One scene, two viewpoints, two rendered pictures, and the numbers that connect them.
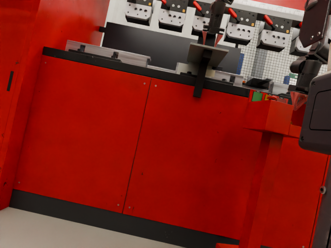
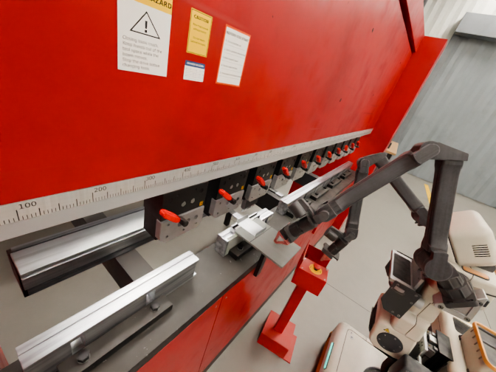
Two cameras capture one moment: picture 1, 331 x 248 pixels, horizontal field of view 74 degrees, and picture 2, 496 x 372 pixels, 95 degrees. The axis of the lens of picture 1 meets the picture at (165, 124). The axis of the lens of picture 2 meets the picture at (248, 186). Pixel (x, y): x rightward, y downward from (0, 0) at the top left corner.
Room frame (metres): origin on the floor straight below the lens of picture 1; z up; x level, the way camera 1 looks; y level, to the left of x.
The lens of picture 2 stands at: (0.89, 0.67, 1.66)
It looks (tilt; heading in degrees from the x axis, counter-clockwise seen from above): 27 degrees down; 299
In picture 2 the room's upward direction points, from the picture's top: 17 degrees clockwise
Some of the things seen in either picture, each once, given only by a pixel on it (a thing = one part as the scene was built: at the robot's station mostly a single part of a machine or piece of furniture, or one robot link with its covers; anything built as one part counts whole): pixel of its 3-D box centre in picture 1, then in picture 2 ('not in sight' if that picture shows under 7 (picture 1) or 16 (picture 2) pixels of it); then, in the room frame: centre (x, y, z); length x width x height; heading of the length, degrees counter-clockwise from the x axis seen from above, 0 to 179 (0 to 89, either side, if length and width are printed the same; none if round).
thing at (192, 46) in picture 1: (205, 56); (267, 240); (1.15, -0.13, 1.00); 0.26 x 0.18 x 0.01; 178
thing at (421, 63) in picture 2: not in sight; (348, 140); (1.41, -2.41, 1.15); 0.85 x 0.25 x 2.30; 178
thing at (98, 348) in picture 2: (95, 58); (123, 333); (1.26, 0.47, 0.89); 0.30 x 0.05 x 0.03; 88
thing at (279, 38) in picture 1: (273, 34); (296, 162); (1.28, -0.51, 1.25); 0.15 x 0.09 x 0.17; 88
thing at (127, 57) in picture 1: (108, 57); (130, 301); (1.31, 0.42, 0.92); 0.50 x 0.06 x 0.10; 88
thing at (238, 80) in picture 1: (208, 77); (246, 229); (1.30, -0.19, 0.92); 0.39 x 0.06 x 0.10; 88
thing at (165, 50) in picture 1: (168, 61); not in sight; (1.81, 0.09, 1.12); 1.13 x 0.02 x 0.44; 88
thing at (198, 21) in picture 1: (206, 20); (255, 177); (1.30, -0.11, 1.25); 0.15 x 0.09 x 0.17; 88
